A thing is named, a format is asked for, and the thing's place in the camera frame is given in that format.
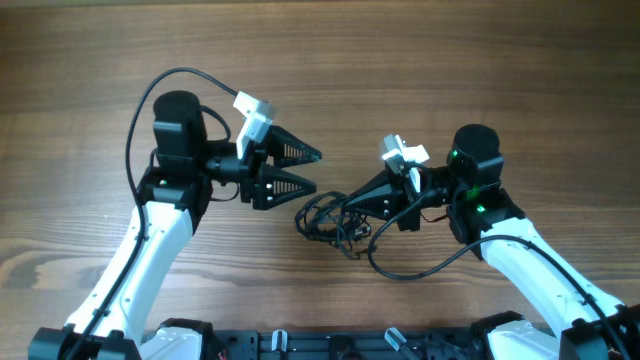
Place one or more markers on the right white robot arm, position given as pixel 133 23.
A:
pixel 584 321

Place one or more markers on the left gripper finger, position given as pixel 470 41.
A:
pixel 274 186
pixel 287 150

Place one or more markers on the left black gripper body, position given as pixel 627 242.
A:
pixel 234 168

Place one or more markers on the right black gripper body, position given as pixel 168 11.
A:
pixel 405 198

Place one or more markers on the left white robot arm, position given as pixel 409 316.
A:
pixel 171 198

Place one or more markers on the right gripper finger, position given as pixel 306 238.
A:
pixel 382 209
pixel 376 191

